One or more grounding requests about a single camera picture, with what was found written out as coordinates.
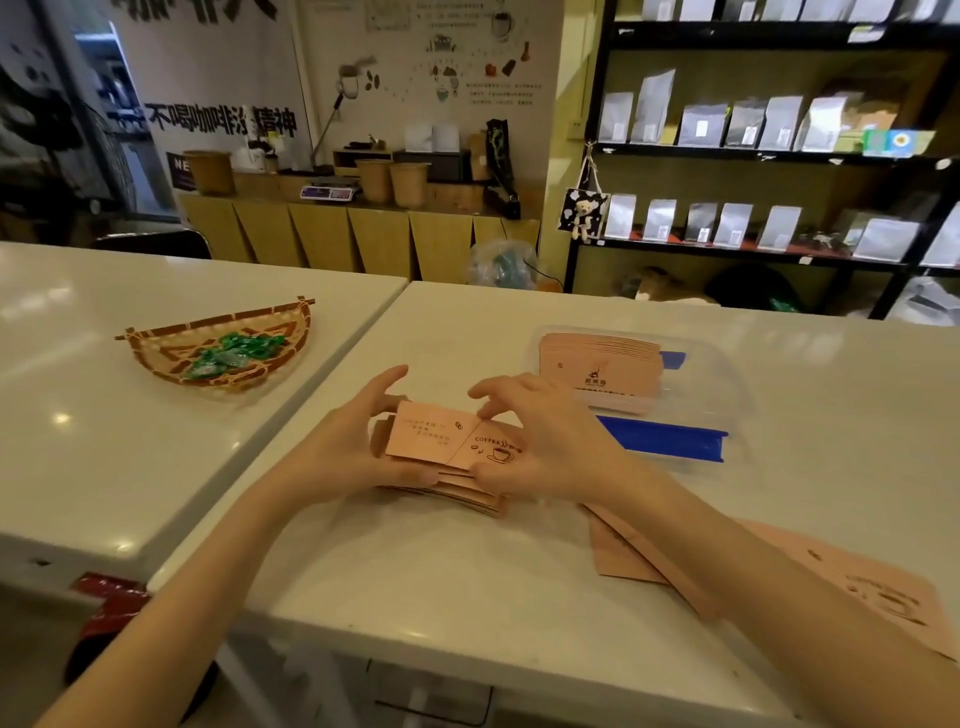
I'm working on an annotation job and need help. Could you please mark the person's left forearm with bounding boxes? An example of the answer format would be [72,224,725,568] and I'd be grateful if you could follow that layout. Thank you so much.
[33,450,331,728]

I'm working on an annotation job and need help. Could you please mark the white banner with black lettering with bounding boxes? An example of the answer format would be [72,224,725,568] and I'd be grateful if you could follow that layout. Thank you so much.
[111,0,313,175]

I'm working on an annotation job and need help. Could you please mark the red round stool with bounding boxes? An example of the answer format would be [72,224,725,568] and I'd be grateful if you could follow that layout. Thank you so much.
[63,573,220,723]

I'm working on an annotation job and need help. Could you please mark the white plastic bag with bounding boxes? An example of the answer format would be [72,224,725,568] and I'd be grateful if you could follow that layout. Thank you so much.
[887,275,960,327]

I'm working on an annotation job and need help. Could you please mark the black chair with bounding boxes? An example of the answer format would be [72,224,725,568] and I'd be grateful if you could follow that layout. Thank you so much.
[90,228,213,261]

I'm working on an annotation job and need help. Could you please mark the stack of pink sleeves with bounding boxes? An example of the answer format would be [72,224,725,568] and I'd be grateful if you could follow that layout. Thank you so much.
[369,416,513,519]

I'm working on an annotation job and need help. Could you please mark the thin desk lamp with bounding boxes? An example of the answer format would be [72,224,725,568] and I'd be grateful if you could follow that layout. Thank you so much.
[310,73,348,171]

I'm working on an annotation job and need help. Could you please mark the green and blue box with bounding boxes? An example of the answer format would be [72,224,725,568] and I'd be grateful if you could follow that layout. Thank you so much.
[861,128,938,159]

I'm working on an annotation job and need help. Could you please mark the white folded cards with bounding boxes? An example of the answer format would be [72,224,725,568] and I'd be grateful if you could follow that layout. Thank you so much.
[404,121,462,154]

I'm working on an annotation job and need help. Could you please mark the white digital scale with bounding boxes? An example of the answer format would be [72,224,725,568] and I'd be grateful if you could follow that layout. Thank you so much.
[299,177,358,203]

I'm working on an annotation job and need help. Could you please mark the person's right forearm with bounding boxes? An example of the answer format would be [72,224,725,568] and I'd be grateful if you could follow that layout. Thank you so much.
[600,459,960,728]

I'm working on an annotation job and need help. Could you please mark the clear plastic container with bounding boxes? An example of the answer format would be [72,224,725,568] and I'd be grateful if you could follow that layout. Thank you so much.
[525,324,753,468]

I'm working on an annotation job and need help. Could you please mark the black metal shelf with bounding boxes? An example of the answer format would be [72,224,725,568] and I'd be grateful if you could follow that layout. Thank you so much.
[563,0,960,321]

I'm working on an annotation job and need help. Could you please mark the brown paper bucket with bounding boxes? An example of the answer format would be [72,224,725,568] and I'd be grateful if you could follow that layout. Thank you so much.
[355,158,396,206]
[389,162,432,210]
[183,150,236,197]

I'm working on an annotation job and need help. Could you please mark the brown paper pouch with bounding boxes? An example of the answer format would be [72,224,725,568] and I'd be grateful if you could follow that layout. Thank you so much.
[853,99,902,134]

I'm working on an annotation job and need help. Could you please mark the white illustrated wall poster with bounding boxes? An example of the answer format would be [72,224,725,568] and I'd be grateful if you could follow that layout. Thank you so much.
[298,0,565,151]

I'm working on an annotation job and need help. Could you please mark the black printed bag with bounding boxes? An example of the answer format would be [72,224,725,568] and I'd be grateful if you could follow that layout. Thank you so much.
[484,118,519,190]

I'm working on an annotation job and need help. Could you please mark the black sealing machine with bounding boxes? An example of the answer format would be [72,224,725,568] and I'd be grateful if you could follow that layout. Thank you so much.
[483,183,523,221]

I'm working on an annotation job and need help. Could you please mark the hanging teddy bear charm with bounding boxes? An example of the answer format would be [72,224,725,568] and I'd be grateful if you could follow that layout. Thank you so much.
[557,141,609,246]

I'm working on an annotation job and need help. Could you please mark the pile of green candies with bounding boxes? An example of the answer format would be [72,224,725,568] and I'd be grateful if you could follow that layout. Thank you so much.
[183,330,291,381]

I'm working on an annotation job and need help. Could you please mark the person's right hand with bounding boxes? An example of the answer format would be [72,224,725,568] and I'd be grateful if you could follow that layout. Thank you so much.
[466,372,655,506]

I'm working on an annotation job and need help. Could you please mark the blue plastic bar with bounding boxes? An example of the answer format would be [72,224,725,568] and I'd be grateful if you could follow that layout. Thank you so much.
[596,414,730,463]

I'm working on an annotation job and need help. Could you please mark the bundle of pink paper sleeves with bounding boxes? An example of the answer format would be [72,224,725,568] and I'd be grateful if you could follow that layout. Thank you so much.
[537,332,666,414]

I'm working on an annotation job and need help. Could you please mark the clear plastic bag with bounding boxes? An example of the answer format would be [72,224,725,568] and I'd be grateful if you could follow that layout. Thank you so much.
[465,238,542,291]

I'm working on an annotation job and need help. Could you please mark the small wooden box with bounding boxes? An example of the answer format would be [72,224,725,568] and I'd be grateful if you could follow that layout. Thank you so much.
[331,145,393,178]

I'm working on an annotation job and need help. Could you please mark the pink printed cup sleeve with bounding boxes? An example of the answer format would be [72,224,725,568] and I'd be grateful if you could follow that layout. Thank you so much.
[384,400,527,474]

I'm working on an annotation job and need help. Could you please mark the row of silver pouches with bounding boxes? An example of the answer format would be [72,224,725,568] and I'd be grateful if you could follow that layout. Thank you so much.
[597,69,865,153]
[602,192,960,269]
[639,0,960,24]

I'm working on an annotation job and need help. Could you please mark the woven bamboo basket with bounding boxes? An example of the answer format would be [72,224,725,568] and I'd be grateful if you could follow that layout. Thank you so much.
[114,297,317,392]

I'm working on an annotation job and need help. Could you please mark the flat pink paper sleeve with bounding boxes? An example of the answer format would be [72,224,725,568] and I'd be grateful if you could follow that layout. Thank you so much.
[731,519,959,663]

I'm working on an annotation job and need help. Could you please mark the black box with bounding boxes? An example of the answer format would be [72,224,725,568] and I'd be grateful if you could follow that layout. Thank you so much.
[391,148,471,184]

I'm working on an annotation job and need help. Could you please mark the brown crumpled bag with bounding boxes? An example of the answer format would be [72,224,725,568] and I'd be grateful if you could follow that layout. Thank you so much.
[619,265,717,306]

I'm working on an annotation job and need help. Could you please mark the flat brownish paper sleeve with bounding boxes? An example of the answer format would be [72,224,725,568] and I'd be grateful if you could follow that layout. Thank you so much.
[585,502,723,622]

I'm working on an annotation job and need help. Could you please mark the person's left hand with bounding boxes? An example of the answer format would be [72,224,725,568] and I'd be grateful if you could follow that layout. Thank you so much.
[288,365,443,502]

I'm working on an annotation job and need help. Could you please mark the wooden counter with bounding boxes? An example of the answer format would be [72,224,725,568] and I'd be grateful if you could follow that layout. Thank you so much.
[174,168,546,285]

